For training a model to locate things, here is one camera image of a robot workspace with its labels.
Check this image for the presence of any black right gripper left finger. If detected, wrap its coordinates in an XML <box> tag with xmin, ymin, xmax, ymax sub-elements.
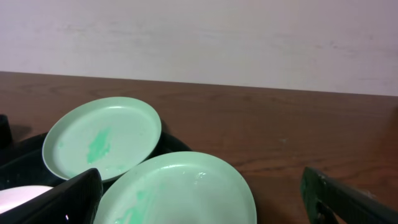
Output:
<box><xmin>1</xmin><ymin>168</ymin><xmax>103</xmax><ymax>224</ymax></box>

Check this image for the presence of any pink plate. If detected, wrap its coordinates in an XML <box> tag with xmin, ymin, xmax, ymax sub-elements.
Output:
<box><xmin>0</xmin><ymin>185</ymin><xmax>53</xmax><ymax>213</ymax></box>

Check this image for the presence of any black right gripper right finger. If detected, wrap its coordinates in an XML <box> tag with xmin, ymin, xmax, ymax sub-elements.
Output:
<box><xmin>300</xmin><ymin>167</ymin><xmax>397</xmax><ymax>224</ymax></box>

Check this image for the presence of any green plate with stain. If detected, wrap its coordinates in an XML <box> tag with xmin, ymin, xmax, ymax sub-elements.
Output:
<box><xmin>42</xmin><ymin>96</ymin><xmax>162</xmax><ymax>182</ymax></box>

